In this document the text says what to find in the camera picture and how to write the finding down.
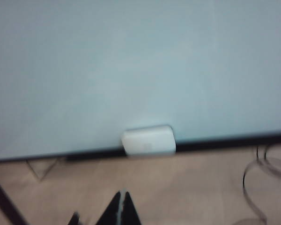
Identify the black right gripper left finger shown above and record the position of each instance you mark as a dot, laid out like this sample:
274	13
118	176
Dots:
113	211

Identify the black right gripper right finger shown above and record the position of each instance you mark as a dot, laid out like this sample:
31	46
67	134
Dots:
130	211

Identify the white whiteboard eraser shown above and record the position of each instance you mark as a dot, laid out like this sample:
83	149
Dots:
148	140

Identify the white glass whiteboard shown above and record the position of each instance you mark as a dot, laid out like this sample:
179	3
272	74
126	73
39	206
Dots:
131	70

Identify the black whiteboard stand frame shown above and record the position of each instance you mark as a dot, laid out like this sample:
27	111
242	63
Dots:
224	144

